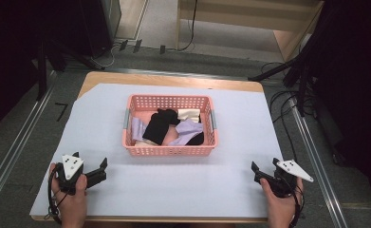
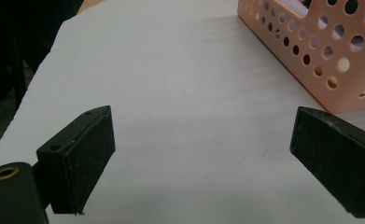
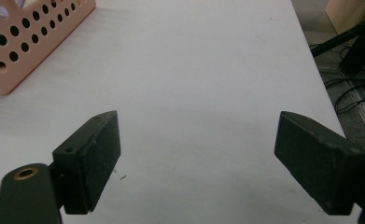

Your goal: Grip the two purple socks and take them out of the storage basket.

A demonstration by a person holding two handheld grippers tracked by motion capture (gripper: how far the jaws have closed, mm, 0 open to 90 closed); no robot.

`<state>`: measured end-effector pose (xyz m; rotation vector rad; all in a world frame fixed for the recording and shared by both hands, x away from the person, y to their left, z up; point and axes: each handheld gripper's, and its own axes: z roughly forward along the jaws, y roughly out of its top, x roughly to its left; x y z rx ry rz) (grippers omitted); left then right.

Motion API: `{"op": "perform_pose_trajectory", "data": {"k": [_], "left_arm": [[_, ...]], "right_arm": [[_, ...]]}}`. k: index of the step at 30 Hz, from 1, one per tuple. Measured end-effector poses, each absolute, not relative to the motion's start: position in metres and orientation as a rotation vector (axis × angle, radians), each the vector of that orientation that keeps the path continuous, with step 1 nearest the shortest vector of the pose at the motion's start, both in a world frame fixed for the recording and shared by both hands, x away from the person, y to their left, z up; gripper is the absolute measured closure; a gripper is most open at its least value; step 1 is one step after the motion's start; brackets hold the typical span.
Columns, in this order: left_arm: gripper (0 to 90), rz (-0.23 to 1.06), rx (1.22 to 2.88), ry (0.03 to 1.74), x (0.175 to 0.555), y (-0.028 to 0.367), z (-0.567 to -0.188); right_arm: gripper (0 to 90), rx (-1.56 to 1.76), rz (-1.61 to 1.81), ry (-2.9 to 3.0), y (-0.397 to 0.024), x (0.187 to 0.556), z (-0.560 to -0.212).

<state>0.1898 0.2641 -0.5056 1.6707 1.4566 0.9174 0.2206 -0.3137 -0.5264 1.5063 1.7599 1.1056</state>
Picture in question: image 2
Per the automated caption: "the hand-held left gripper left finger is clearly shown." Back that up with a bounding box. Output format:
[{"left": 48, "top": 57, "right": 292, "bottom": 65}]
[{"left": 35, "top": 105, "right": 117, "bottom": 216}]

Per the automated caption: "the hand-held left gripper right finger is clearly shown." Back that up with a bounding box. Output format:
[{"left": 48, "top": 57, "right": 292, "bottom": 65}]
[{"left": 289, "top": 105, "right": 365, "bottom": 219}]

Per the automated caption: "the pink perforated plastic basket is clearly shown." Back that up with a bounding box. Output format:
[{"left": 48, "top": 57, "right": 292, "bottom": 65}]
[{"left": 236, "top": 0, "right": 365, "bottom": 115}]

